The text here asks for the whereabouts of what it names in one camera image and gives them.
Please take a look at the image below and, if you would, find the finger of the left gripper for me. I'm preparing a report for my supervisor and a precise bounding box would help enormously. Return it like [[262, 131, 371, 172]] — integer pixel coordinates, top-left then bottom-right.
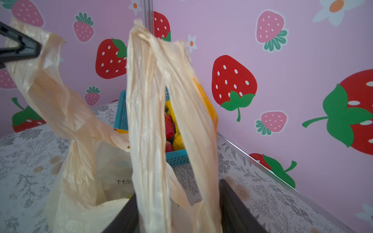
[[1, 22, 42, 69]]

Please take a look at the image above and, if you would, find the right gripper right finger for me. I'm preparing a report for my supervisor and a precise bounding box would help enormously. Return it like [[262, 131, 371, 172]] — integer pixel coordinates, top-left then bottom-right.
[[219, 179, 267, 233]]

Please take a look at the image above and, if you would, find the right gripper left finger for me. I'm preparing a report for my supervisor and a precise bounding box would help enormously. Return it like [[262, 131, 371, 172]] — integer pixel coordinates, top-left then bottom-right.
[[102, 194, 139, 233]]

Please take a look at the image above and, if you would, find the beige plastic bag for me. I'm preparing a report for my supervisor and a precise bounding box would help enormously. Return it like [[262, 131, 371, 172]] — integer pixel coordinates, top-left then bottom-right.
[[6, 19, 222, 233]]

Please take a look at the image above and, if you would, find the teal plastic basket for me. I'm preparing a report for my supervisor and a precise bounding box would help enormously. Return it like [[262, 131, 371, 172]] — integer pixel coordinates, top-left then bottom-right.
[[114, 90, 189, 167]]

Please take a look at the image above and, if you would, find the yellow lemon fake fruit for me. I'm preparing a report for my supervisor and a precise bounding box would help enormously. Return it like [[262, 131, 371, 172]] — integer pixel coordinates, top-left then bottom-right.
[[173, 134, 185, 150]]

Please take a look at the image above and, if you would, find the red dragon fruit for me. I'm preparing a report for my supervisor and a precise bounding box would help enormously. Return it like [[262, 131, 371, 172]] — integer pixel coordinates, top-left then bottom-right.
[[165, 114, 175, 141]]

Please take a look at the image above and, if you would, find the small yellow banana bunch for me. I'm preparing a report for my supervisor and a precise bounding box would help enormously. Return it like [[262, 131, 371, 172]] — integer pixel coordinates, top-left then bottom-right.
[[165, 100, 179, 133]]

